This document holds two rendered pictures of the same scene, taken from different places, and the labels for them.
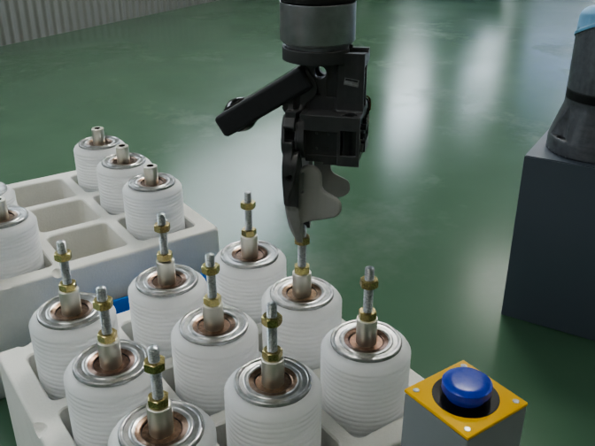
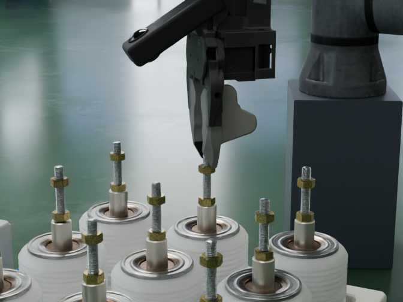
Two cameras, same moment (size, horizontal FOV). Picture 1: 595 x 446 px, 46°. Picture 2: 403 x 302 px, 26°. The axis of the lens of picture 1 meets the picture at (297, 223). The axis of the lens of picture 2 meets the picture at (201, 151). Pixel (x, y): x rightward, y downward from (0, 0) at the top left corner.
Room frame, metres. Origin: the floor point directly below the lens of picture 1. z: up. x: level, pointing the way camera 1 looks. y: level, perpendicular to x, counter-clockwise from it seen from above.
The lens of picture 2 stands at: (-0.11, 0.46, 0.61)
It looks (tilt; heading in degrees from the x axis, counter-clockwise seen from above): 16 degrees down; 331
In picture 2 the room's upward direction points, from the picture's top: straight up
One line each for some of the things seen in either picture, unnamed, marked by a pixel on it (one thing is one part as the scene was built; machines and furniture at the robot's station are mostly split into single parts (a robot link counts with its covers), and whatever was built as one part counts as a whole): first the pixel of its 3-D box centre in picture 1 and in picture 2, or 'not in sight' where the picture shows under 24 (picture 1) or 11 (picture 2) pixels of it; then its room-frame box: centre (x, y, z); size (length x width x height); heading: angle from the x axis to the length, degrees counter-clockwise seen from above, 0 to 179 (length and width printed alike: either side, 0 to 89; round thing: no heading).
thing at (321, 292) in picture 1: (301, 293); (206, 228); (0.72, -0.01, 0.25); 0.08 x 0.08 x 0.01
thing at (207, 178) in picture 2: (302, 255); (207, 186); (0.72, -0.01, 0.30); 0.01 x 0.01 x 0.08
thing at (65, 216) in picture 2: (165, 255); (60, 215); (0.75, 0.16, 0.29); 0.02 x 0.02 x 0.01; 29
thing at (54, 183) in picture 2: (162, 226); (59, 181); (0.75, 0.16, 0.32); 0.02 x 0.02 x 0.01; 29
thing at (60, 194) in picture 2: (163, 242); (60, 199); (0.75, 0.16, 0.30); 0.01 x 0.01 x 0.08
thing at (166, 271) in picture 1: (166, 271); (62, 234); (0.75, 0.16, 0.26); 0.02 x 0.02 x 0.03
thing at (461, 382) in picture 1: (466, 390); not in sight; (0.46, -0.14, 0.32); 0.04 x 0.04 x 0.02
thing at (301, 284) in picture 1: (301, 283); (206, 217); (0.72, -0.01, 0.26); 0.02 x 0.02 x 0.03
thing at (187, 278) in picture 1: (166, 280); (62, 245); (0.75, 0.16, 0.25); 0.08 x 0.08 x 0.01
